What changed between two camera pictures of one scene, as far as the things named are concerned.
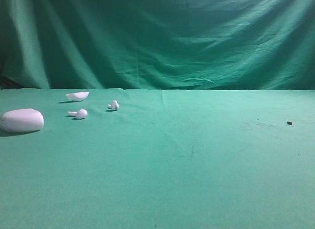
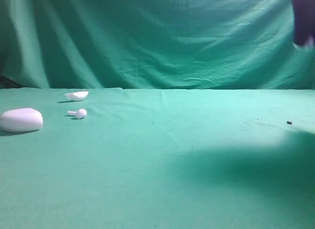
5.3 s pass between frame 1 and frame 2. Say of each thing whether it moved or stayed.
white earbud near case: stayed
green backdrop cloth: stayed
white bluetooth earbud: moved
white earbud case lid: stayed
